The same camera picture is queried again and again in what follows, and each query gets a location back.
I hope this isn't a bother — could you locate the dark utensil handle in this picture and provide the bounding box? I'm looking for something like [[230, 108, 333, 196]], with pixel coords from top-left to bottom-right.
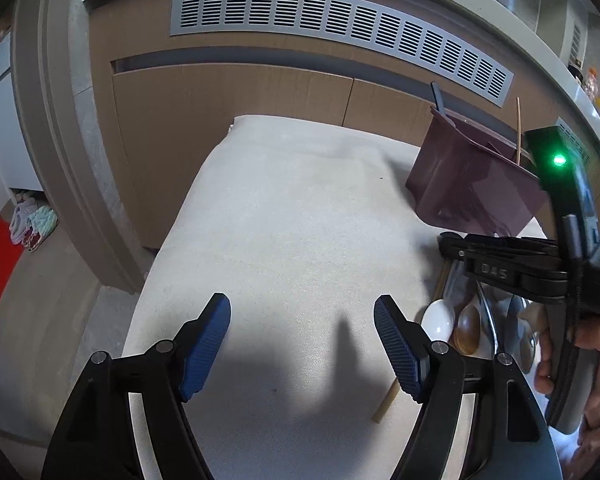
[[431, 81, 449, 120]]

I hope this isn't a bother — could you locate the brown wooden spoon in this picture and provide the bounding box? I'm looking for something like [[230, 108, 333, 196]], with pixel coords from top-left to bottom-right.
[[453, 304, 483, 354]]

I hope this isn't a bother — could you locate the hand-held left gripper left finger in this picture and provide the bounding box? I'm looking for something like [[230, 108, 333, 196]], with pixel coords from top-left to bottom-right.
[[40, 292, 232, 480]]

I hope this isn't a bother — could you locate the long grey vent grille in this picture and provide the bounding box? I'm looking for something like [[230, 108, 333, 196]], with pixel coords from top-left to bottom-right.
[[169, 0, 515, 109]]

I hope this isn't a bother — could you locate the maroon plastic utensil holder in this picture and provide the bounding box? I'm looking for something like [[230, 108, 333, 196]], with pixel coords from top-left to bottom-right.
[[405, 107, 551, 238]]

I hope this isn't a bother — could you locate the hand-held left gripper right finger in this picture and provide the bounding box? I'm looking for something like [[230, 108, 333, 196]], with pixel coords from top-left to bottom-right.
[[374, 296, 563, 480]]

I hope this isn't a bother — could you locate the pair of slippers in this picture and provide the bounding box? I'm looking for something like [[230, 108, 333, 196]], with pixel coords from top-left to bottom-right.
[[9, 196, 59, 253]]

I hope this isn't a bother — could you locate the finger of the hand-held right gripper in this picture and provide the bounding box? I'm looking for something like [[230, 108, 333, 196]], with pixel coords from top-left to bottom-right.
[[461, 255, 571, 305], [439, 232, 565, 262]]

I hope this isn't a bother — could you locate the white ceramic spoon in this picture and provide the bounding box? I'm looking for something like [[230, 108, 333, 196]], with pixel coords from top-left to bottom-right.
[[421, 299, 456, 344]]

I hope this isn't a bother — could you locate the white cabinet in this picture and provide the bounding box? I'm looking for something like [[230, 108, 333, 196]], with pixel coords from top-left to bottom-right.
[[0, 30, 43, 206]]

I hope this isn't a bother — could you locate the clear bottle orange cap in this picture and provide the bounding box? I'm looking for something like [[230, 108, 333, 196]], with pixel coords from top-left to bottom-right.
[[581, 67, 600, 102]]

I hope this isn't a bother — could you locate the person's right hand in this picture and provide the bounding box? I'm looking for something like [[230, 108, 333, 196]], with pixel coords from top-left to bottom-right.
[[534, 309, 600, 411]]

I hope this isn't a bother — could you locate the short grey vent grille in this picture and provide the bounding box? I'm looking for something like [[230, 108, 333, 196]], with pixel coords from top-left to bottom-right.
[[555, 116, 595, 167]]

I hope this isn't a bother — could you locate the wooden cabinet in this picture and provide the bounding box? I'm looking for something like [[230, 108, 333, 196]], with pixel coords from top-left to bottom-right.
[[87, 0, 600, 261]]

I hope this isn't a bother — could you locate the white table cloth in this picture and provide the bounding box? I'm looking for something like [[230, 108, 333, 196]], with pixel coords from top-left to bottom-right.
[[119, 115, 566, 480]]

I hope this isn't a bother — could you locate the metal spoon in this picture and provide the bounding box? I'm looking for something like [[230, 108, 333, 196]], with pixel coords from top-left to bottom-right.
[[504, 295, 540, 377]]

